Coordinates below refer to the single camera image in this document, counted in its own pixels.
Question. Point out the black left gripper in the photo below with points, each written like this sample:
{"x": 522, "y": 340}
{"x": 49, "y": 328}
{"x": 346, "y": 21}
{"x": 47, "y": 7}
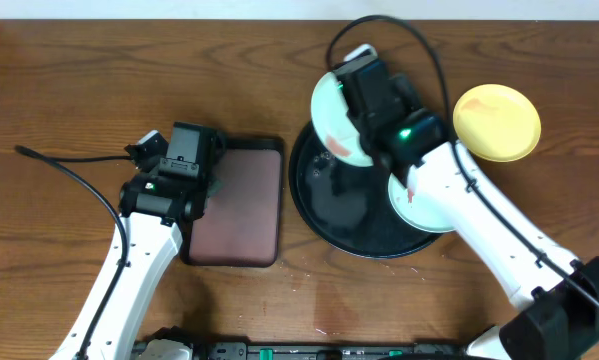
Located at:
{"x": 214, "y": 187}

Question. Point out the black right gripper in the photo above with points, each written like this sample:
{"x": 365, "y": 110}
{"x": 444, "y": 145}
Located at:
{"x": 402, "y": 90}

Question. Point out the mint green plate top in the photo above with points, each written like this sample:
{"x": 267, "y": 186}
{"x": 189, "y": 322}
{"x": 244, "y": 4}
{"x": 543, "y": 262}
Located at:
{"x": 331, "y": 124}

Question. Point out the mint green plate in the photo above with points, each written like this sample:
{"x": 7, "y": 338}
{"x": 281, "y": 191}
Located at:
{"x": 331, "y": 124}
{"x": 416, "y": 212}

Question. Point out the yellow plate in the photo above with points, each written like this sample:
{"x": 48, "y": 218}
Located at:
{"x": 497, "y": 123}

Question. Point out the green yellow sponge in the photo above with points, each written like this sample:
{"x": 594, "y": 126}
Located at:
{"x": 215, "y": 186}

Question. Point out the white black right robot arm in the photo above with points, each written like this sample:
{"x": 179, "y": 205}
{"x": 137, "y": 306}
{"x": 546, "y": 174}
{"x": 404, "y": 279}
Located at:
{"x": 556, "y": 296}

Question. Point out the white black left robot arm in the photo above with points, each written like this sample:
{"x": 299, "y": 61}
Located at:
{"x": 153, "y": 223}

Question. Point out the black rectangular tray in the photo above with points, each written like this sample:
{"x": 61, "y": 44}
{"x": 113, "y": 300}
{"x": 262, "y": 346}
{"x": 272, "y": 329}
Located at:
{"x": 241, "y": 223}

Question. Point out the round black tray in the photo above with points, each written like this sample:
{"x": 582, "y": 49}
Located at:
{"x": 347, "y": 206}

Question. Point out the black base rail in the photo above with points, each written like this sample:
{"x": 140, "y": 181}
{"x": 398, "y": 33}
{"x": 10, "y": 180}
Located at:
{"x": 243, "y": 351}

